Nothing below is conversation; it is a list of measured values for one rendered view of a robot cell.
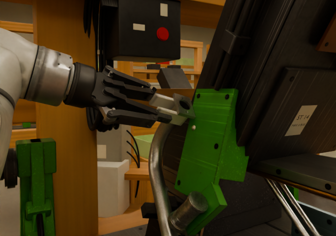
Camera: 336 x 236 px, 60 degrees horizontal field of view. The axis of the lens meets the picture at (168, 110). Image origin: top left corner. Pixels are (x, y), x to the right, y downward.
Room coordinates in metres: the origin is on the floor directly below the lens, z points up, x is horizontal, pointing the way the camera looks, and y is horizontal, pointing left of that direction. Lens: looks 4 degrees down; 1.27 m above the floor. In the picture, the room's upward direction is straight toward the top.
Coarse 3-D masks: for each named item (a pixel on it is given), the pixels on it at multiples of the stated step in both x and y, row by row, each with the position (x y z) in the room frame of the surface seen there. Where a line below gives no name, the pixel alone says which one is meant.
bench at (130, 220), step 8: (112, 216) 0.87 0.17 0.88; (120, 216) 0.87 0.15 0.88; (128, 216) 0.87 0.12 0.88; (136, 216) 0.87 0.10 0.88; (104, 224) 0.82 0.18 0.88; (112, 224) 0.82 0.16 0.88; (120, 224) 0.82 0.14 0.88; (128, 224) 0.82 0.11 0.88; (136, 224) 0.82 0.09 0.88; (104, 232) 0.77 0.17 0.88
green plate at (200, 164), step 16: (208, 96) 0.56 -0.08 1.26; (224, 96) 0.52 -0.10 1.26; (208, 112) 0.55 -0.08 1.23; (224, 112) 0.51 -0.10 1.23; (208, 128) 0.53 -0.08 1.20; (224, 128) 0.50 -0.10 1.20; (192, 144) 0.56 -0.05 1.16; (208, 144) 0.52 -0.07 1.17; (224, 144) 0.49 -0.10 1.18; (192, 160) 0.55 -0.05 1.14; (208, 160) 0.51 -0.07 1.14; (224, 160) 0.51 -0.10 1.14; (240, 160) 0.53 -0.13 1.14; (176, 176) 0.58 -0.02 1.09; (192, 176) 0.54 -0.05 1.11; (208, 176) 0.50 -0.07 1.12; (224, 176) 0.51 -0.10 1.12; (240, 176) 0.53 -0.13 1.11
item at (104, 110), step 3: (96, 105) 0.50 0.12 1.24; (99, 108) 0.49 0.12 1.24; (102, 108) 0.49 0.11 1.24; (105, 108) 0.49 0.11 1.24; (108, 108) 0.50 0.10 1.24; (114, 108) 0.49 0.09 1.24; (102, 111) 0.49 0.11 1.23; (105, 111) 0.49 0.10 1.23; (102, 114) 0.49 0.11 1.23; (105, 114) 0.48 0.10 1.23; (105, 117) 0.48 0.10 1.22; (105, 120) 0.48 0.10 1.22; (108, 120) 0.48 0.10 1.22; (111, 120) 0.49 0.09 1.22; (114, 120) 0.49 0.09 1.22
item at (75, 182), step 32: (32, 0) 0.76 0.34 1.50; (64, 0) 0.73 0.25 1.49; (64, 32) 0.73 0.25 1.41; (64, 128) 0.72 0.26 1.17; (64, 160) 0.72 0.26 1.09; (96, 160) 0.76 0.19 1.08; (64, 192) 0.72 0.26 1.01; (96, 192) 0.76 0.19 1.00; (64, 224) 0.72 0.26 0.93; (96, 224) 0.76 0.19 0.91
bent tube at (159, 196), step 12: (180, 96) 0.60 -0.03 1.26; (180, 108) 0.57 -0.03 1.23; (192, 108) 0.59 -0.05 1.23; (156, 132) 0.63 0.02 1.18; (168, 132) 0.62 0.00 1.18; (156, 144) 0.62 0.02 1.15; (156, 156) 0.62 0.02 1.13; (156, 168) 0.61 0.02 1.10; (156, 180) 0.58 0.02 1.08; (156, 192) 0.57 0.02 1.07; (156, 204) 0.55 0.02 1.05; (168, 204) 0.55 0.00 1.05; (168, 228) 0.51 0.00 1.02
